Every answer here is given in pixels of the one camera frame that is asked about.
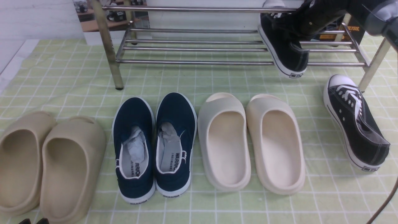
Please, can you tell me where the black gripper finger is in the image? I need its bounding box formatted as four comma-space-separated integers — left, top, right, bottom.
36, 218, 49, 224

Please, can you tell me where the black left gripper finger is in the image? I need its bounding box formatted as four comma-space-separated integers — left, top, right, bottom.
18, 218, 31, 224

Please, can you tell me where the black canvas sneaker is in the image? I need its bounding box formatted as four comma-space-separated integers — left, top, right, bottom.
323, 74, 390, 172
258, 9, 309, 78

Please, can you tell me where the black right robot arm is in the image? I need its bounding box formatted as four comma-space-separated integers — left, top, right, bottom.
93, 0, 397, 90

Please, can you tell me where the metal shoe rack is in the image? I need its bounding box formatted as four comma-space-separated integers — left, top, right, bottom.
90, 0, 393, 92

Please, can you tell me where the cardboard box behind rack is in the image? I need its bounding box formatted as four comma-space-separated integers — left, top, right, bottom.
314, 17, 366, 47

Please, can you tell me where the tan right slide sandal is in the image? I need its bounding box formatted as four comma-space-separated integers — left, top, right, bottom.
40, 116, 107, 224

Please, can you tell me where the tan slide sandal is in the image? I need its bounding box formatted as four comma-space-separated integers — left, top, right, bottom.
40, 116, 107, 224
0, 111, 56, 216

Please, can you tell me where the tan left slide sandal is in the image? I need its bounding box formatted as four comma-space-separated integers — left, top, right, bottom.
0, 111, 56, 216

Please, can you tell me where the navy left slip-on sneaker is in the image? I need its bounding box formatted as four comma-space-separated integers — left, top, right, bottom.
112, 97, 155, 204

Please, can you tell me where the navy slip-on sneaker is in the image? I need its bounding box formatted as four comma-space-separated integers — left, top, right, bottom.
155, 92, 197, 198
112, 97, 155, 204

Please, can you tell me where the green checkered tablecloth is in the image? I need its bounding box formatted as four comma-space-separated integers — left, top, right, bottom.
0, 39, 397, 224

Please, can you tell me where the navy right slip-on sneaker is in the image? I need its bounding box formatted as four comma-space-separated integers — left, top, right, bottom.
155, 92, 197, 198

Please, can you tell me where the cream left slide sandal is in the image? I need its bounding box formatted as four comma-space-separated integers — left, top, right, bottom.
197, 92, 251, 192

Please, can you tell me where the cream slide sandal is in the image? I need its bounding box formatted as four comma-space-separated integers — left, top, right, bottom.
197, 92, 251, 192
246, 94, 306, 195

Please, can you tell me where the cream right slide sandal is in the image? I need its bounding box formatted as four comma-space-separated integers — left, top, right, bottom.
246, 94, 306, 195

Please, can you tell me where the black canvas sneaker on table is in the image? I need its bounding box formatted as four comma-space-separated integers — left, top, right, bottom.
323, 74, 390, 172

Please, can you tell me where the black cable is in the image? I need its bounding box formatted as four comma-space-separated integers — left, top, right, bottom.
366, 177, 398, 224

